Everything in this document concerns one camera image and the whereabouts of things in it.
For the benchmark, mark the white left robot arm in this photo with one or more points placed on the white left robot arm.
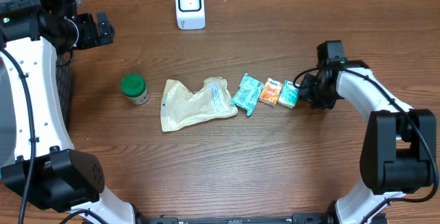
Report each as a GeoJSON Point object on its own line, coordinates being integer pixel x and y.
{"type": "Point", "coordinates": [48, 172]}

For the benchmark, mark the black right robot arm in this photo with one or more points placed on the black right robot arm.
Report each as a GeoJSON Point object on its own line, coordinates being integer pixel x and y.
{"type": "Point", "coordinates": [398, 158]}

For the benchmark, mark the beige plastic pouch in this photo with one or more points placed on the beige plastic pouch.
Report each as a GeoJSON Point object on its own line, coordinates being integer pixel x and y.
{"type": "Point", "coordinates": [181, 107]}

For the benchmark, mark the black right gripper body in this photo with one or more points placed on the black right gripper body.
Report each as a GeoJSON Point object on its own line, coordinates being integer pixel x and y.
{"type": "Point", "coordinates": [319, 94]}

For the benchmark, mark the teal wipes packet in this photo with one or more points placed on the teal wipes packet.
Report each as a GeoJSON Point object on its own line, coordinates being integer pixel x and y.
{"type": "Point", "coordinates": [248, 94]}

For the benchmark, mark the green lid jar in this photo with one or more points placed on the green lid jar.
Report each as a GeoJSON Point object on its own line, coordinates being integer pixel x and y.
{"type": "Point", "coordinates": [135, 89]}

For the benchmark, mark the teal tissue pack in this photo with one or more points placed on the teal tissue pack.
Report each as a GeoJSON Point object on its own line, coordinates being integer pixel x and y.
{"type": "Point", "coordinates": [289, 95]}

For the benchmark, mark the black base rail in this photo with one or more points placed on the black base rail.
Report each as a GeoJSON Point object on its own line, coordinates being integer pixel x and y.
{"type": "Point", "coordinates": [223, 220]}

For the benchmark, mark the grey plastic basket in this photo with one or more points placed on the grey plastic basket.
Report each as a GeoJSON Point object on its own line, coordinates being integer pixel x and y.
{"type": "Point", "coordinates": [65, 85]}

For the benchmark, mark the white barcode scanner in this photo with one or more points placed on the white barcode scanner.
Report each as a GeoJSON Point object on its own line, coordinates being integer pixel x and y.
{"type": "Point", "coordinates": [190, 14]}

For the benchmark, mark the orange tissue pack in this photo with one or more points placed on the orange tissue pack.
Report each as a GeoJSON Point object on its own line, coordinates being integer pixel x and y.
{"type": "Point", "coordinates": [271, 92]}

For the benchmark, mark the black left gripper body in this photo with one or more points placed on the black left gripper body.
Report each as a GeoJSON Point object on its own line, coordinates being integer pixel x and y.
{"type": "Point", "coordinates": [95, 29]}

